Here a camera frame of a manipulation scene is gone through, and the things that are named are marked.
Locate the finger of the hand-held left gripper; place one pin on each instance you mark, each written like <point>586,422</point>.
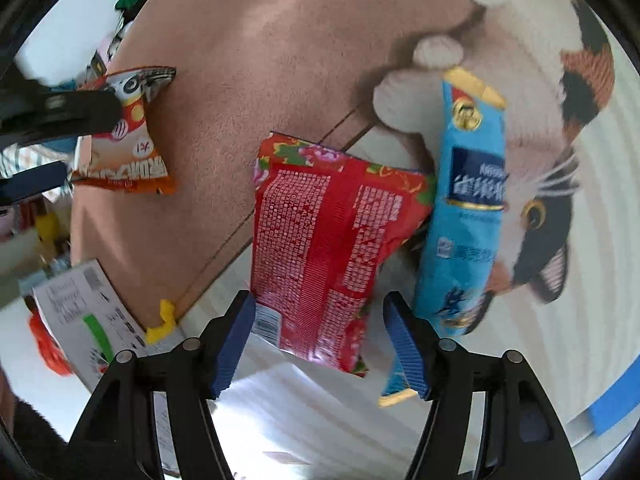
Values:
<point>75,110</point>
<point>35,184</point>

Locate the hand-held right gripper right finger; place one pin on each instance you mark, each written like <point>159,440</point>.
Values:
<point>407,347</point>

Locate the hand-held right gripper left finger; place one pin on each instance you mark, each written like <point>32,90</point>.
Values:
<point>234,347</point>

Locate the orange snack packet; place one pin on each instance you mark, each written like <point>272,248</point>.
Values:
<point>135,155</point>

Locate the red floral snack packet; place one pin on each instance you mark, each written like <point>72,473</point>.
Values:
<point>320,240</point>

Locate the yellow toy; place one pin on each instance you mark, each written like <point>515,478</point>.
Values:
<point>47,230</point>

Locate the yellow plastic piece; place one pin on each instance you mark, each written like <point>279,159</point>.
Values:
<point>162,321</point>

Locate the blue snack packet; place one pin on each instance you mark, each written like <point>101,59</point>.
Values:
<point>465,220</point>

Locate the white cardboard box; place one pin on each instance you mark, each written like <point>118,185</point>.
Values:
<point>85,320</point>

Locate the orange red plastic object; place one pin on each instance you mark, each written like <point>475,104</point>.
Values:
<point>47,350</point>

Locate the cat printed blanket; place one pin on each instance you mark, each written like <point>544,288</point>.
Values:
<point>280,60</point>

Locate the blue tape strip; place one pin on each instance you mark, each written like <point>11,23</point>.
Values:
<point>612,407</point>

